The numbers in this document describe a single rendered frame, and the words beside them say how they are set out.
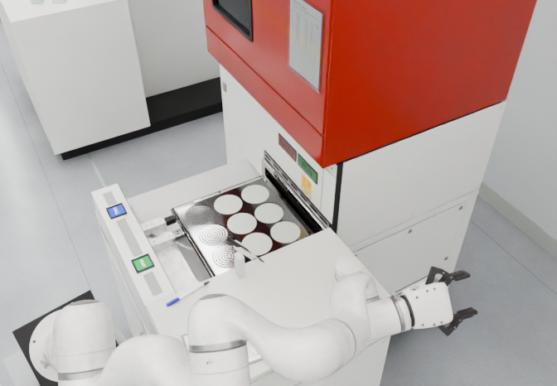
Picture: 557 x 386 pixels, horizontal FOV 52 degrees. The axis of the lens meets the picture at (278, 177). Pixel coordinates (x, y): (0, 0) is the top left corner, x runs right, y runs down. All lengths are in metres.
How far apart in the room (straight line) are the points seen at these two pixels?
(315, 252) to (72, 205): 2.03
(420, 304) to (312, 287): 0.42
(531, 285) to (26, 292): 2.53
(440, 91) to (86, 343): 1.20
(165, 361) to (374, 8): 0.93
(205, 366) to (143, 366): 0.16
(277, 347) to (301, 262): 0.79
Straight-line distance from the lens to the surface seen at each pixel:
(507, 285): 3.12
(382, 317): 1.32
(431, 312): 1.37
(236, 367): 0.99
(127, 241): 1.86
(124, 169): 3.66
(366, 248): 2.05
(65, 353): 1.28
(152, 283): 1.73
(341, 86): 1.51
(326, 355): 0.98
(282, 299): 1.64
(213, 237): 1.90
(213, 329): 0.97
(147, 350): 1.10
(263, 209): 1.98
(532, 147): 3.17
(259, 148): 2.15
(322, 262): 1.73
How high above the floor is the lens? 2.28
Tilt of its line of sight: 41 degrees down
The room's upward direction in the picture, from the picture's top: straight up
